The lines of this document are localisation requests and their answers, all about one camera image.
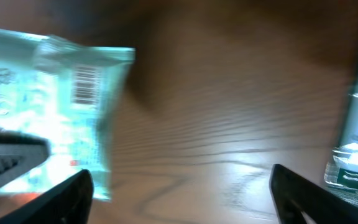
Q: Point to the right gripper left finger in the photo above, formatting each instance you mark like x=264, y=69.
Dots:
x=67, y=203

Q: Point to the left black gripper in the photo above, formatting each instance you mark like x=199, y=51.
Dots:
x=19, y=153

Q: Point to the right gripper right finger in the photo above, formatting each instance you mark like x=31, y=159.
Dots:
x=294, y=195

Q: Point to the mint green wipes packet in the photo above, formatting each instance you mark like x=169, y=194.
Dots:
x=66, y=93

